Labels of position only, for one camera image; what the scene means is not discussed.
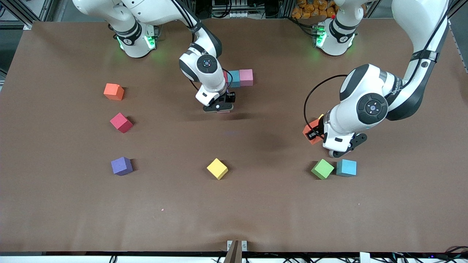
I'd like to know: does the orange foam cube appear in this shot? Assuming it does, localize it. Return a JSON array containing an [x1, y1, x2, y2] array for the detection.
[[302, 118, 325, 146], [103, 83, 125, 101]]

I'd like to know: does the blue foam cube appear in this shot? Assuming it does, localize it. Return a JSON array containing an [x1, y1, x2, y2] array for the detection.
[[227, 70, 241, 88], [336, 159, 357, 177]]

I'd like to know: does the green foam cube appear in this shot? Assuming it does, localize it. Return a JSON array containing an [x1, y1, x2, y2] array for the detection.
[[311, 159, 335, 180]]

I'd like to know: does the brown paper table cover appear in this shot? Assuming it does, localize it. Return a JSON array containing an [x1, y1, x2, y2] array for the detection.
[[0, 16, 468, 254]]

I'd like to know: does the purple foam cube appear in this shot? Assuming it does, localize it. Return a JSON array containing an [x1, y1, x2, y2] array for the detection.
[[111, 156, 134, 176]]

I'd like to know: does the orange snack bag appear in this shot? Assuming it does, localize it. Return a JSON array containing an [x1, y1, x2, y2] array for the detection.
[[291, 0, 339, 19]]

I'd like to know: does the brown wooden strip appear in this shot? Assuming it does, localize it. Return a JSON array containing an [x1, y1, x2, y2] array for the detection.
[[223, 240, 239, 263]]

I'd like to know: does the metal clamp bracket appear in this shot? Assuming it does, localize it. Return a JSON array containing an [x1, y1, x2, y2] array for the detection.
[[227, 240, 248, 252]]

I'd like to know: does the aluminium frame profile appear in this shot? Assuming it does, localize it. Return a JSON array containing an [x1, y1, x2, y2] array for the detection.
[[448, 0, 468, 27], [0, 0, 50, 30]]

